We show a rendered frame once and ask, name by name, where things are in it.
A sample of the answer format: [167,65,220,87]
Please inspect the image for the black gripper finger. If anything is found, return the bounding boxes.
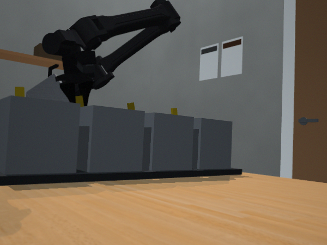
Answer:
[60,83,76,103]
[78,81,93,106]

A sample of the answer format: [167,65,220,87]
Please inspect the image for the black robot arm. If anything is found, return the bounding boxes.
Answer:
[42,0,181,90]

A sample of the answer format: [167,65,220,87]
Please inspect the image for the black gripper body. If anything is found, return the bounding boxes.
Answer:
[55,72,95,85]

